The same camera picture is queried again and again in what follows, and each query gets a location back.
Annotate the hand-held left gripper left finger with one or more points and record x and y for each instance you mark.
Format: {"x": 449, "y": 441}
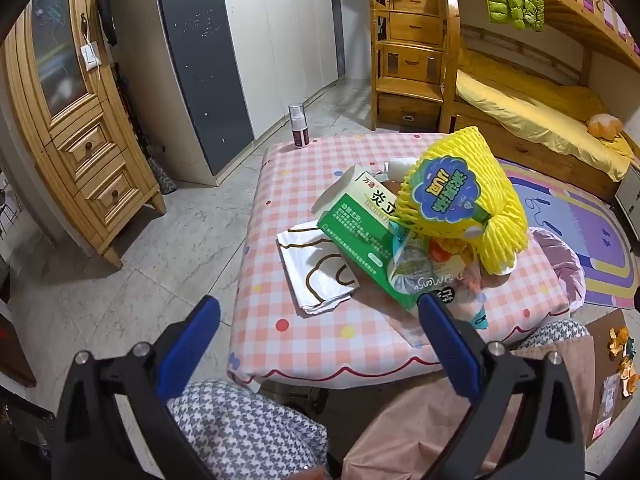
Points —
{"x": 192, "y": 340}

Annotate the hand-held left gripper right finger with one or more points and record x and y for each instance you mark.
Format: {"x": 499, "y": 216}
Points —
{"x": 447, "y": 345}

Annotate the clear printed plastic wrapper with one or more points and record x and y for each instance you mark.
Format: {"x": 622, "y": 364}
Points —
{"x": 420, "y": 275}

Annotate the yellow foam fruit net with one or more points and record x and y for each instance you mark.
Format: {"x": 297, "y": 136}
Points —
{"x": 500, "y": 230}

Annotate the green and white medicine box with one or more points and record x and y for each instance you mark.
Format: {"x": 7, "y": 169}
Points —
{"x": 357, "y": 230}

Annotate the pink checkered cloth table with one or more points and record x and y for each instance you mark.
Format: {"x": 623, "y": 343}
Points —
{"x": 300, "y": 350}

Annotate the houndstooth cushion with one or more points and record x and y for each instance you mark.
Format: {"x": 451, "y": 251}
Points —
{"x": 250, "y": 435}

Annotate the white paper bag brown lines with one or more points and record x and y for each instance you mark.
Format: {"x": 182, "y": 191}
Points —
{"x": 310, "y": 280}

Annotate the brown cardboard sheet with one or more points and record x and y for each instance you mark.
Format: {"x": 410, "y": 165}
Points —
{"x": 602, "y": 360}

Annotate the grey slippers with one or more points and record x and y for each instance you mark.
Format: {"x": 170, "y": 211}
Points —
{"x": 162, "y": 177}

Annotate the pink printed packet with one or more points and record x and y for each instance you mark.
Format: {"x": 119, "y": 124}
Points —
{"x": 606, "y": 405}

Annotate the orange peels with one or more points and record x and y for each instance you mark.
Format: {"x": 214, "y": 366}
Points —
{"x": 625, "y": 365}

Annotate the pastel rainbow rug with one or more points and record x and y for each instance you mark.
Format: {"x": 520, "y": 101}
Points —
{"x": 590, "y": 230}

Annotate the carved wooden cabinet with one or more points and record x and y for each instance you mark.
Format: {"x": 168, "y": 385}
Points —
{"x": 95, "y": 160}

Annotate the wooden bunk bed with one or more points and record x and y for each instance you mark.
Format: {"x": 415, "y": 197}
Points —
{"x": 565, "y": 155}

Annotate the white bedside cabinet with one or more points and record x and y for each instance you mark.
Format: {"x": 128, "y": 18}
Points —
{"x": 629, "y": 200}

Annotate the silver capped spray bottle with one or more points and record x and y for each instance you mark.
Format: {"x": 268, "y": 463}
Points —
{"x": 298, "y": 127}

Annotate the yellow bed sheet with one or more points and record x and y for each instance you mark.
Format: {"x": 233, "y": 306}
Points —
{"x": 530, "y": 105}

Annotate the orange plush toy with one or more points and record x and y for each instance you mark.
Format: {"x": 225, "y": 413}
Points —
{"x": 605, "y": 125}

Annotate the wooden stair drawers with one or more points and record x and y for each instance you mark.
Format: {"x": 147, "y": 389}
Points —
{"x": 410, "y": 60}

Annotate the white paper tag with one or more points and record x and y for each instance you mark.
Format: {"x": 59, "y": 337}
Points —
{"x": 90, "y": 57}

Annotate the grey and white wardrobe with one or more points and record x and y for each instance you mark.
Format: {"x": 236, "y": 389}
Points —
{"x": 280, "y": 35}

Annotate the black hanging bag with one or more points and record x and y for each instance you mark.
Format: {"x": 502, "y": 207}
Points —
{"x": 107, "y": 10}

